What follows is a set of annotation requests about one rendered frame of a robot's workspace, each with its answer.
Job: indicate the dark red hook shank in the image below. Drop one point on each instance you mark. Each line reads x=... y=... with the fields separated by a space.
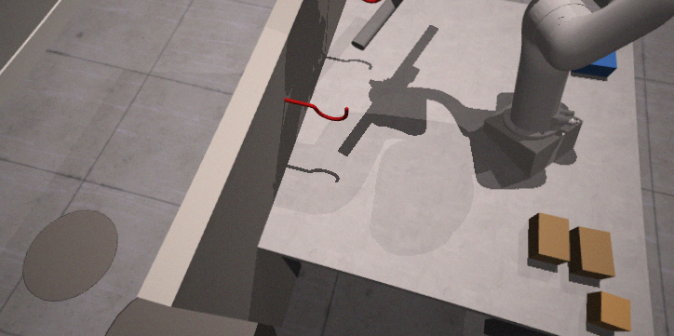
x=298 y=102

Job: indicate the grey metal rod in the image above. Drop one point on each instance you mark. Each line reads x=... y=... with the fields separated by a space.
x=374 y=25

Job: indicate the blue block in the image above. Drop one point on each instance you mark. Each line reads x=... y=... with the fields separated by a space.
x=603 y=67

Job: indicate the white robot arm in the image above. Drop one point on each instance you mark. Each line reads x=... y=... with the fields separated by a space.
x=559 y=33

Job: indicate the grey panel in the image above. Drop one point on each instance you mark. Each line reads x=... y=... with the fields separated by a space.
x=209 y=261

